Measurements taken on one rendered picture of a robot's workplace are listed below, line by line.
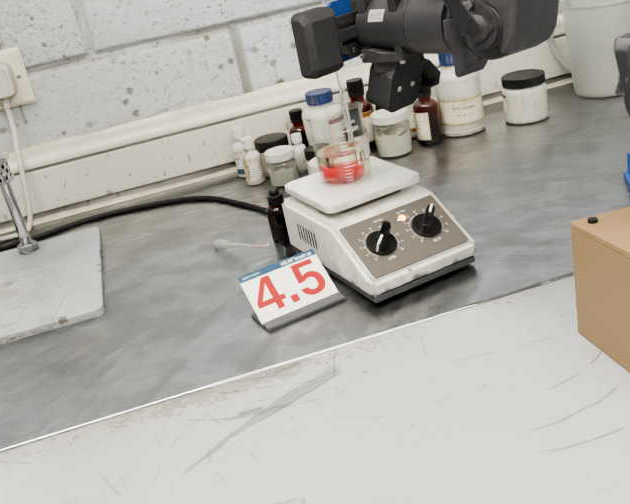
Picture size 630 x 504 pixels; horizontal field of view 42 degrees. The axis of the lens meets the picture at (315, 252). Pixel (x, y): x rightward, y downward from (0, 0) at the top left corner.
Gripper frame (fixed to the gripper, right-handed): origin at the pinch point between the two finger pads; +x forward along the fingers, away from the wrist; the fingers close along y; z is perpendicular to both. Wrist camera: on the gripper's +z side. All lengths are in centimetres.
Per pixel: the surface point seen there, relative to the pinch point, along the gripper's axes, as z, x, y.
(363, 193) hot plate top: 16.9, -3.6, -3.8
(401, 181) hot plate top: 17.0, -5.0, 0.6
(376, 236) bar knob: 20.2, -7.3, -6.3
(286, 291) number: 23.8, -1.9, -15.1
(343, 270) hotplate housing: 23.4, -4.6, -9.3
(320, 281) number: 24.1, -3.1, -11.4
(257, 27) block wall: 4.4, 44.5, 21.1
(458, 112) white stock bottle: 21.7, 17.7, 36.0
